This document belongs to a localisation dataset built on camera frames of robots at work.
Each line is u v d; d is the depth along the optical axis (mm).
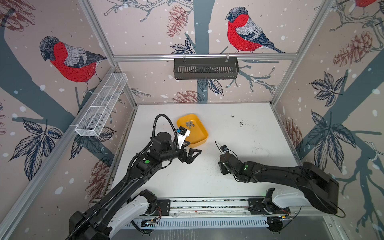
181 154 622
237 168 652
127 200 438
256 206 728
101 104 787
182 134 625
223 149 772
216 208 744
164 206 736
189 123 1078
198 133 1052
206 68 1037
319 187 424
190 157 627
